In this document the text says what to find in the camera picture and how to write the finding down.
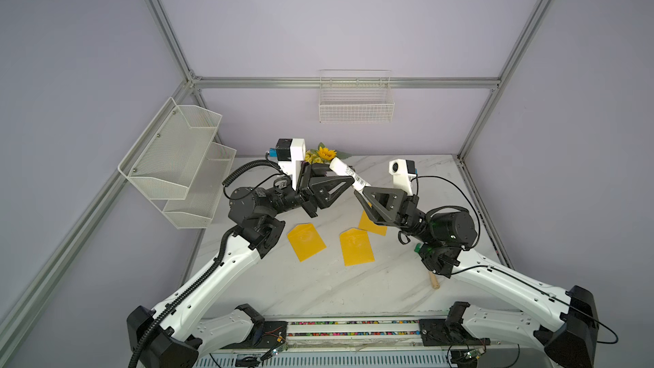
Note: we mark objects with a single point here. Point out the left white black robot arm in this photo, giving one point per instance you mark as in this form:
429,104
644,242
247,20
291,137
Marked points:
171,334

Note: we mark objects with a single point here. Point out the green head wooden hammer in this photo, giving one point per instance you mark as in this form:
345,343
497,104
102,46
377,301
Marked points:
432,277

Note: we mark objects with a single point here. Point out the white mesh upper shelf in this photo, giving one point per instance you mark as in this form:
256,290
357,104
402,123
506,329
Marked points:
166,158

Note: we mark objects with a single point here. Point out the yellow artificial flowers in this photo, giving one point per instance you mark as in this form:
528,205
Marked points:
324,155

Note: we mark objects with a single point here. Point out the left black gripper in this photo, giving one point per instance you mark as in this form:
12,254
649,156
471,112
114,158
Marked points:
312,178

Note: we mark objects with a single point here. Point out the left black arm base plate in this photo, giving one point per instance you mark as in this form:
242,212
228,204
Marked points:
266,335

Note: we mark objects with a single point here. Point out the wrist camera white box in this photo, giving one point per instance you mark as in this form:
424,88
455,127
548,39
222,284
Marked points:
403,172
290,154

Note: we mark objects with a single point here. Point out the white mesh lower shelf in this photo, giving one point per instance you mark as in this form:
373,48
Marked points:
198,209

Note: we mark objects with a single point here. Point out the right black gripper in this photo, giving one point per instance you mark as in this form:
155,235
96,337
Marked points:
394,204

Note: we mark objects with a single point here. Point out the white glue stick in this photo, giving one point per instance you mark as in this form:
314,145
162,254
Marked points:
341,168

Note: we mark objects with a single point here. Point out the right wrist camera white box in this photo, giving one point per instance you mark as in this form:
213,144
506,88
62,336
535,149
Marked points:
403,172

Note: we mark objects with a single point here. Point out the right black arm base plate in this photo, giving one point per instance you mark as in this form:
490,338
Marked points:
440,332

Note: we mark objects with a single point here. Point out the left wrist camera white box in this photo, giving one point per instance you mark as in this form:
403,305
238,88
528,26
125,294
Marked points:
290,154

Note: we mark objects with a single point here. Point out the white wire wall basket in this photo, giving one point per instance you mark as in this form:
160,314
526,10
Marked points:
355,97

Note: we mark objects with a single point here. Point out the white mesh shelf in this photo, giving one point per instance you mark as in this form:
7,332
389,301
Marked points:
198,209
166,158

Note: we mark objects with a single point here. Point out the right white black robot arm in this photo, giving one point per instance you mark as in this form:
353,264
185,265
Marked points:
568,322

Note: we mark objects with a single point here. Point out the yellow envelope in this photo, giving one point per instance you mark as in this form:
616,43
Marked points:
367,225
305,241
356,247

